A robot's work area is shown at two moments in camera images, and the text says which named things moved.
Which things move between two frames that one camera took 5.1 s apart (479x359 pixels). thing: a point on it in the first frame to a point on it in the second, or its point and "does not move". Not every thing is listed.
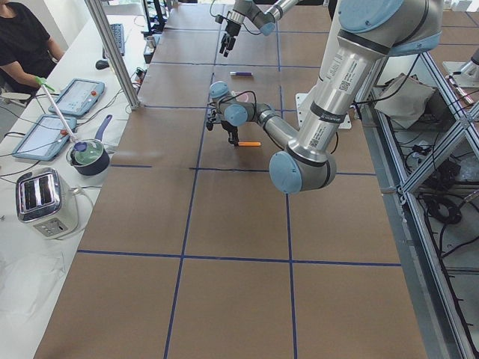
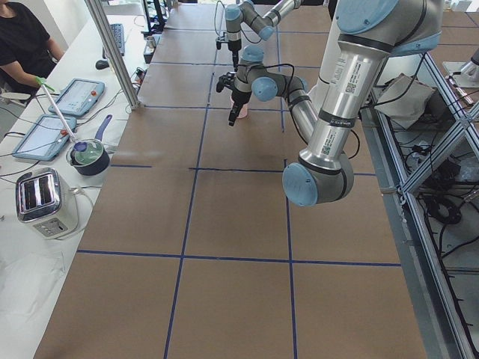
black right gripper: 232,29 to 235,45
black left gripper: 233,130 to 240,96
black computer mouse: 102,63 does not move
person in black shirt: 28,52 does not move
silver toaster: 46,201 does not move
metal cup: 150,42 does not move
